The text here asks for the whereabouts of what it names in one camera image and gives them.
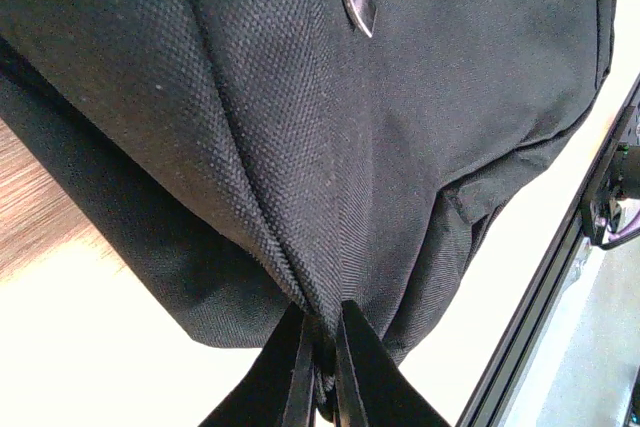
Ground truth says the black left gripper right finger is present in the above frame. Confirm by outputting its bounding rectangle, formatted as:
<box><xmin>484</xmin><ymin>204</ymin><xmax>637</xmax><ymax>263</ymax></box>
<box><xmin>334</xmin><ymin>300</ymin><xmax>449</xmax><ymax>427</ymax></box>

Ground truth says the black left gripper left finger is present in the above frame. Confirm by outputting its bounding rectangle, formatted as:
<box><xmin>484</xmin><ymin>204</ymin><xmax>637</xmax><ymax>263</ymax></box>
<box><xmin>201</xmin><ymin>304</ymin><xmax>315</xmax><ymax>427</ymax></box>

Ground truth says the black student bag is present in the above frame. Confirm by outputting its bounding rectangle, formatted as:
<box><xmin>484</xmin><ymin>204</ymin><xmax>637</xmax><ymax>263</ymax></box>
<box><xmin>0</xmin><ymin>0</ymin><xmax>621</xmax><ymax>368</ymax></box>

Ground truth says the black aluminium frame rail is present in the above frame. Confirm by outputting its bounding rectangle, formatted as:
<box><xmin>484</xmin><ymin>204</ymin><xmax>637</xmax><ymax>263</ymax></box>
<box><xmin>458</xmin><ymin>80</ymin><xmax>639</xmax><ymax>427</ymax></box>

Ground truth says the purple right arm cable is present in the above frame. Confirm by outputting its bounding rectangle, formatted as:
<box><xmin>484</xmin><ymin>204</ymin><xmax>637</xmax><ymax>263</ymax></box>
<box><xmin>599</xmin><ymin>206</ymin><xmax>640</xmax><ymax>251</ymax></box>

